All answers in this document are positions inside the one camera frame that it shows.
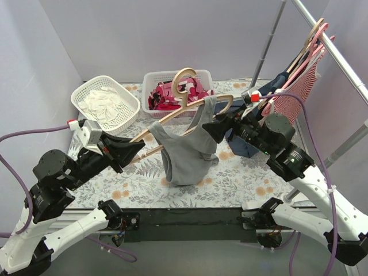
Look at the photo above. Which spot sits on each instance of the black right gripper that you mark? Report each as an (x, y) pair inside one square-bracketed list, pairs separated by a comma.
[(230, 128)]

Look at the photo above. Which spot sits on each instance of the grey tank top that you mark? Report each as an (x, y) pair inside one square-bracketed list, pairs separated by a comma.
[(187, 159)]

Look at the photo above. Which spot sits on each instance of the floral table cloth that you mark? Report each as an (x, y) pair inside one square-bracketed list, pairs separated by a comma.
[(234, 180)]

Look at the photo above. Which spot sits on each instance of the beige hanger on rack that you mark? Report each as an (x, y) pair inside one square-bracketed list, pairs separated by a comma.
[(301, 55)]

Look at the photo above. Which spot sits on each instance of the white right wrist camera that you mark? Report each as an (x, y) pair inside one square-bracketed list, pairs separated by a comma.
[(253, 100)]

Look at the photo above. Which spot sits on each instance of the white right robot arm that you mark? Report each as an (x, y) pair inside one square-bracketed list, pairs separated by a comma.
[(343, 230)]

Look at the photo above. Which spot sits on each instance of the white oval perforated basket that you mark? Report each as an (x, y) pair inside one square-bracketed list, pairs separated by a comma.
[(127, 113)]

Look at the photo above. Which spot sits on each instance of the white cloth in basket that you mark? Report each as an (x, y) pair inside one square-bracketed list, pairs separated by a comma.
[(102, 103)]

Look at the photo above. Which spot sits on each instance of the metal clothes rack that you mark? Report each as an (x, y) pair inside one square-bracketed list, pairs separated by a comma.
[(339, 59)]

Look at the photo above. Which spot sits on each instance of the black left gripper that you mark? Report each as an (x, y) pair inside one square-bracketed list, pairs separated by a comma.
[(112, 156)]

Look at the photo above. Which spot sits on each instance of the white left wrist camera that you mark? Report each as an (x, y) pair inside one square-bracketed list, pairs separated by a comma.
[(88, 132)]

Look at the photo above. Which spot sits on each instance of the navy blue hanging garment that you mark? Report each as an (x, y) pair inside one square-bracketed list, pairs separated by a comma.
[(237, 145)]

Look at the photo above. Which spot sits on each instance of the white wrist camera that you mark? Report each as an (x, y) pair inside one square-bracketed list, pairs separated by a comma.
[(253, 100), (88, 132)]

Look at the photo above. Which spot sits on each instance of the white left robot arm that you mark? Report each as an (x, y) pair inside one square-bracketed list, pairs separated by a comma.
[(30, 249)]

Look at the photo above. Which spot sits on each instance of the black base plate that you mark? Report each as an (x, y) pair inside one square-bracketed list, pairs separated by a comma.
[(191, 224)]

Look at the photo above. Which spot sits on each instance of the white rectangular laundry basket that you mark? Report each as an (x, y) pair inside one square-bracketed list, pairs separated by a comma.
[(152, 79)]

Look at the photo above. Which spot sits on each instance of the pink hanger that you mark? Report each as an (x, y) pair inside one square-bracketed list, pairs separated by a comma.
[(300, 81)]

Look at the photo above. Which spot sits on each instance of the pink patterned clothes pile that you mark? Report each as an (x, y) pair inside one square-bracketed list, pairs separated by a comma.
[(162, 98)]

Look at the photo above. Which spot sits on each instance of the beige wooden hanger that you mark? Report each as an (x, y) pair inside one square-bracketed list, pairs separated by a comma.
[(183, 95)]

